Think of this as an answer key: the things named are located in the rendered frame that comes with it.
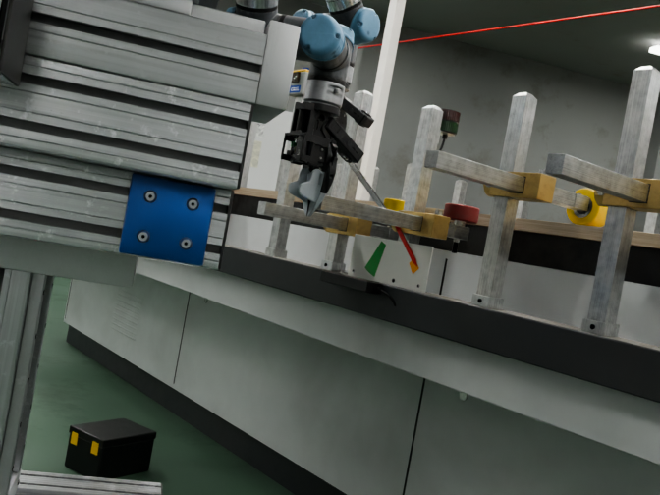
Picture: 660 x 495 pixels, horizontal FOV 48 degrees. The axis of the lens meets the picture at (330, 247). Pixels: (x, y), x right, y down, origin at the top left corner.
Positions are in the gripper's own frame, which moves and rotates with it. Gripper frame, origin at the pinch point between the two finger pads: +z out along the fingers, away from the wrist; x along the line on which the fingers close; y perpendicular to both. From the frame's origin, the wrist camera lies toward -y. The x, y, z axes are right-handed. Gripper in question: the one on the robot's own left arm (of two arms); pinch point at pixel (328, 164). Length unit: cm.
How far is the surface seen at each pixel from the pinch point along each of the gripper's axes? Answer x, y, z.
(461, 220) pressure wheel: -5.3, -34.2, 8.3
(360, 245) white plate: -1.3, -12.1, 17.8
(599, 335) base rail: 23, -73, 26
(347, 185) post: -5.7, -3.0, 3.8
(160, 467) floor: -20, 52, 95
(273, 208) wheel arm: 17.0, 1.8, 13.2
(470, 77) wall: -679, 242, -202
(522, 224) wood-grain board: -10.7, -46.5, 6.8
